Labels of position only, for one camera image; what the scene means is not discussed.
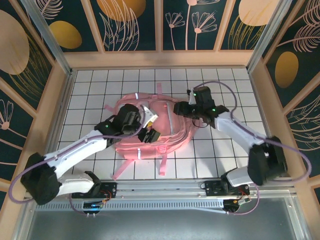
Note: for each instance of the grey metal floor plate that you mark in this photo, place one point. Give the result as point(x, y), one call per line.
point(162, 225)

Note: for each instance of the aluminium mounting rail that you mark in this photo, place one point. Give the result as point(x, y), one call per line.
point(162, 187)

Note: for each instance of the aluminium corner post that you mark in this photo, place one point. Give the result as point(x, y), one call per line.
point(48, 37)
point(271, 35)

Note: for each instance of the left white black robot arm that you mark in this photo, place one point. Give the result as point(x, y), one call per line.
point(82, 147)

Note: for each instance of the aluminium side rail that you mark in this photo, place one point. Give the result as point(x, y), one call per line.
point(65, 100)

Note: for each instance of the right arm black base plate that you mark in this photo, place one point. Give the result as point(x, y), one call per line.
point(212, 187)

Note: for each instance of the pink student backpack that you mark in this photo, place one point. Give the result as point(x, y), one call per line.
point(175, 135)

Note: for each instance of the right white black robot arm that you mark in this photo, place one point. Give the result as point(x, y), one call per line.
point(235, 127)

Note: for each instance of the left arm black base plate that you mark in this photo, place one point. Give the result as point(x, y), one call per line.
point(110, 187)

